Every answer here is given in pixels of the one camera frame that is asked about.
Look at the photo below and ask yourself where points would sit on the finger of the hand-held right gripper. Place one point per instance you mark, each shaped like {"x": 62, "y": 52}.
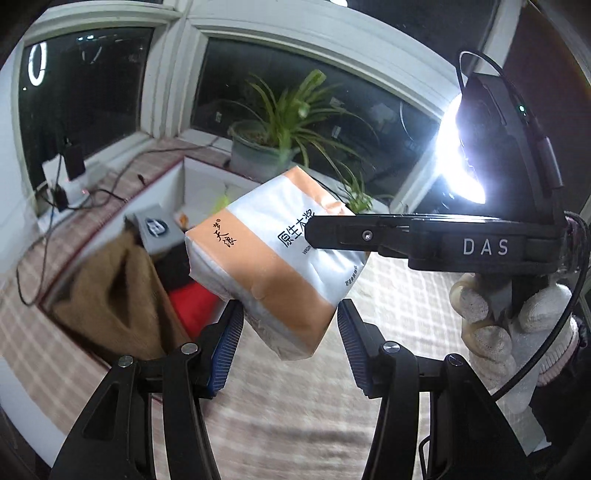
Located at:
{"x": 346, "y": 233}

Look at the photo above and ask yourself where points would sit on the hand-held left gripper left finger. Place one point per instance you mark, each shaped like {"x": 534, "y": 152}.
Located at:
{"x": 226, "y": 355}

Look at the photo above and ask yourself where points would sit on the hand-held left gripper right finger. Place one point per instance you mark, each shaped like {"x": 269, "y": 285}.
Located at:
{"x": 353, "y": 350}

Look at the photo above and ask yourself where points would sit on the orange and white tissue pack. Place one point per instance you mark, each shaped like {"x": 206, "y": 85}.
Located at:
{"x": 258, "y": 295}

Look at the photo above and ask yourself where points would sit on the small grey packet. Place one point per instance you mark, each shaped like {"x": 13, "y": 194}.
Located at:
{"x": 154, "y": 226}

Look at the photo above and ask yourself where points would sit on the white storage box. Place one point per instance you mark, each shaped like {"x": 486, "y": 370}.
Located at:
{"x": 203, "y": 180}

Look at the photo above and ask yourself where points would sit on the person's right forearm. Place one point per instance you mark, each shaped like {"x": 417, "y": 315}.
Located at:
{"x": 565, "y": 392}

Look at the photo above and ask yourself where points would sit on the person's right hand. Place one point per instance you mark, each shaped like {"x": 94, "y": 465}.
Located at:
{"x": 489, "y": 341}

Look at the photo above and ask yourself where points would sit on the small green plant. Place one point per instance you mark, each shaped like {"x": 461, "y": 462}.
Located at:
{"x": 358, "y": 196}

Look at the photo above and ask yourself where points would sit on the red cloth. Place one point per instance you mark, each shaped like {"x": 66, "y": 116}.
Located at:
{"x": 194, "y": 304}

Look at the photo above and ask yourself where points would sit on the potted spider plant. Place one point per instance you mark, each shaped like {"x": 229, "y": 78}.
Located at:
{"x": 258, "y": 152}

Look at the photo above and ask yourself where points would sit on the brown cloth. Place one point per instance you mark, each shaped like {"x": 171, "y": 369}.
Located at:
{"x": 92, "y": 304}

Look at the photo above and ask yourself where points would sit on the white power strip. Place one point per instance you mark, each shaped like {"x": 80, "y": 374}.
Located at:
{"x": 90, "y": 185}

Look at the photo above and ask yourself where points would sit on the black power adapter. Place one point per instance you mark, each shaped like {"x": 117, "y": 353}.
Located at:
{"x": 60, "y": 197}

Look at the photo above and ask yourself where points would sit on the black box device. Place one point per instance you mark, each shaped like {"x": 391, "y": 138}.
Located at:
{"x": 75, "y": 161}

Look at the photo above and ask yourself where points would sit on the white window frame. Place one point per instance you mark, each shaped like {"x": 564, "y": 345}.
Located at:
{"x": 168, "y": 69}

